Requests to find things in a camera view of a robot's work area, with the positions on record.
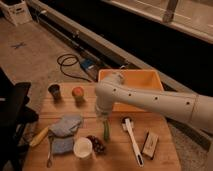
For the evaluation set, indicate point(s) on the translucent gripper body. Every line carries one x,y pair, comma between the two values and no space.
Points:
101,115

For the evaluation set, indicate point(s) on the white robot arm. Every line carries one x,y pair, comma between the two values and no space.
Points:
192,109

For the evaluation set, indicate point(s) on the orange green cup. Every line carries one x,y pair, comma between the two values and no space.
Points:
78,94

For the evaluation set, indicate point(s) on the white paper cup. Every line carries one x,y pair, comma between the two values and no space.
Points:
82,148

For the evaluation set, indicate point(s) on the dark metal cup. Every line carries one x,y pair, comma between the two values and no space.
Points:
54,90

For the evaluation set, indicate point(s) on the purple grapes bunch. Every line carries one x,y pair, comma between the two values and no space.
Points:
98,147

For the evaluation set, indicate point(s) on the blue device on floor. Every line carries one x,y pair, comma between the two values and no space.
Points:
87,64

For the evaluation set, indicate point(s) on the blue cloth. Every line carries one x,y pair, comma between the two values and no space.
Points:
63,131

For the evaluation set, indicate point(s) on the yellow plastic bin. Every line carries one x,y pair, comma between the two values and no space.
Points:
136,78

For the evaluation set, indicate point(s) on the small black white box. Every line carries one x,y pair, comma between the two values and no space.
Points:
150,145

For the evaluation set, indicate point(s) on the metal spoon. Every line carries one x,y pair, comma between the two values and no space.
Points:
49,159

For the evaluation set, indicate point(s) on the black chair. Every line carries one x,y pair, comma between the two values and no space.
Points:
14,115

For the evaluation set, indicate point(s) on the white cardboard box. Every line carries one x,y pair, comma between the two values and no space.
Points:
17,13

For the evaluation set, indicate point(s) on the white handled brush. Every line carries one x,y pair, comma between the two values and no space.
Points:
127,125

